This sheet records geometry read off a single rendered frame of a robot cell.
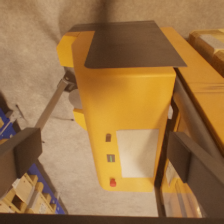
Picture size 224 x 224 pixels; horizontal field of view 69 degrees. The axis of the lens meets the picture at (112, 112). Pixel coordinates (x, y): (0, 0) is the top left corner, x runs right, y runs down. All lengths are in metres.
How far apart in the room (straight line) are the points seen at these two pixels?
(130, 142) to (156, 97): 0.25
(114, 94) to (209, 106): 0.29
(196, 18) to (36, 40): 1.25
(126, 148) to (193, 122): 0.39
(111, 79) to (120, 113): 0.15
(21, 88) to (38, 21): 0.70
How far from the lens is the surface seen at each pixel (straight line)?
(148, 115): 0.64
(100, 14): 1.40
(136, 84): 0.56
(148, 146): 0.77
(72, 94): 1.17
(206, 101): 0.55
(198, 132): 0.45
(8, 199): 2.13
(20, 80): 1.85
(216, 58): 0.83
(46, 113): 0.91
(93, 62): 0.66
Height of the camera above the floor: 1.38
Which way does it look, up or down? 51 degrees down
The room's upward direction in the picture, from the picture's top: 175 degrees counter-clockwise
